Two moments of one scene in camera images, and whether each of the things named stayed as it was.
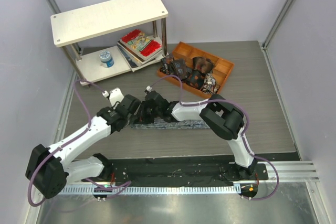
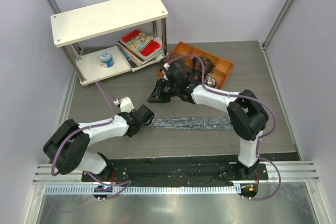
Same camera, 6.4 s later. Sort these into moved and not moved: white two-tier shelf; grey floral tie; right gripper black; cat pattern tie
Moved: right gripper black
Not moved: grey floral tie; cat pattern tie; white two-tier shelf
